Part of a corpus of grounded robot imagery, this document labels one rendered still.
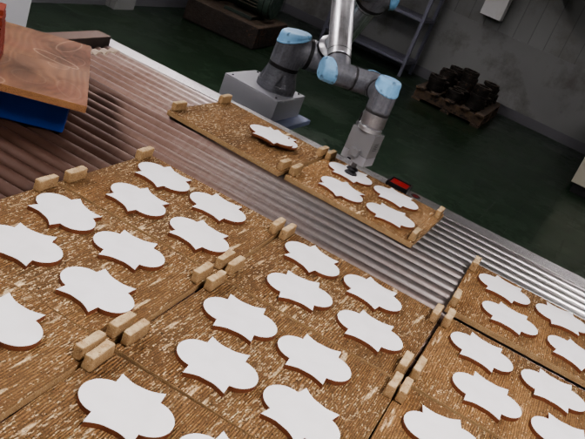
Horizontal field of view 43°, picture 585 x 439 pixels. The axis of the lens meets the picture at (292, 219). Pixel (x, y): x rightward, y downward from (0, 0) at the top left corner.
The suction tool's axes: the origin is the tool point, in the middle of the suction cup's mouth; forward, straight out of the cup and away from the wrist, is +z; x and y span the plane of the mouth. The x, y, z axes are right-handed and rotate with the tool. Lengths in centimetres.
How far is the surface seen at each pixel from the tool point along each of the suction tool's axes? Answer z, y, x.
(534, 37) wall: -7, -178, 737
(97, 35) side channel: -1, -104, -15
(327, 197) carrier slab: 0.7, 7.4, -24.4
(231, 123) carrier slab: 0.6, -37.7, -15.3
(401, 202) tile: -0.1, 18.7, 1.2
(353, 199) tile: -0.1, 11.8, -17.1
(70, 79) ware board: -10, -47, -74
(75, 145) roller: 2, -35, -79
